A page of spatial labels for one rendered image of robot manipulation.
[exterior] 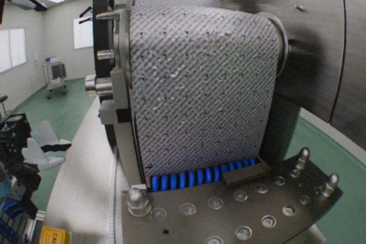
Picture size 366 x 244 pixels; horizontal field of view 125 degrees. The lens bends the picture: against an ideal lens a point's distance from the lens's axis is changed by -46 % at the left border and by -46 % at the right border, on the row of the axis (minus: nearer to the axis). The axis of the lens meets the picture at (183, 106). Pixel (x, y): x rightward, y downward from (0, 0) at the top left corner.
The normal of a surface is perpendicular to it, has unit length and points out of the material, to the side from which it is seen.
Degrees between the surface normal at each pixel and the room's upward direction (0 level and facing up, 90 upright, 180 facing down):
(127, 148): 90
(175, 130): 90
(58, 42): 90
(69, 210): 0
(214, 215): 0
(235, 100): 90
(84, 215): 0
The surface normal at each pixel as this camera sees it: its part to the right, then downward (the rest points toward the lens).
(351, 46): -0.97, 0.09
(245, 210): 0.01, -0.91
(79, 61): 0.24, 0.39
